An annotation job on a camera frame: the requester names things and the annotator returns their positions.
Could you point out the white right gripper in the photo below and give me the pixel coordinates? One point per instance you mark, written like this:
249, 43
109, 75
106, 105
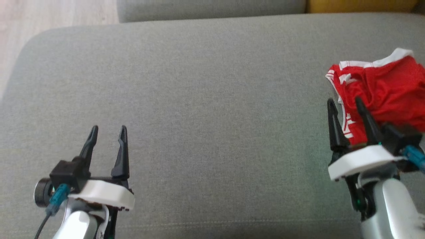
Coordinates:
362, 162

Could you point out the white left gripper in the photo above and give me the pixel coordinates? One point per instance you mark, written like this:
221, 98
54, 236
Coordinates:
106, 196

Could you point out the red white-sleeved sports shirt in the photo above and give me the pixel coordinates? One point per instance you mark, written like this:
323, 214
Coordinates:
333, 76

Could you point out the red white-striped sports shorts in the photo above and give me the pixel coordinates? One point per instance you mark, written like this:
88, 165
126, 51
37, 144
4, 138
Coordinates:
398, 89

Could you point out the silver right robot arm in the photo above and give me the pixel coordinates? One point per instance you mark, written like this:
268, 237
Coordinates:
391, 209

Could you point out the large grey sofa seat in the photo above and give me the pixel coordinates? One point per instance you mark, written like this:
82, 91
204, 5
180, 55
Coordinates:
212, 116

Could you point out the yellow sofa cushion section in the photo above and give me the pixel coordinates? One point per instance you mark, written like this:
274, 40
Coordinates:
358, 5

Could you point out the grey sofa cushion section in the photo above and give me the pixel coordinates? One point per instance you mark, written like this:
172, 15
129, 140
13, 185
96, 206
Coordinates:
212, 10

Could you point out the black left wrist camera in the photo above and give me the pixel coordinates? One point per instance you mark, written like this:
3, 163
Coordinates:
68, 171

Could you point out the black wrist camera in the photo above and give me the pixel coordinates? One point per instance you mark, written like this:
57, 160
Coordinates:
68, 171
401, 136

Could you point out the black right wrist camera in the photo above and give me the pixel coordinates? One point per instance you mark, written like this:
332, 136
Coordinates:
401, 136

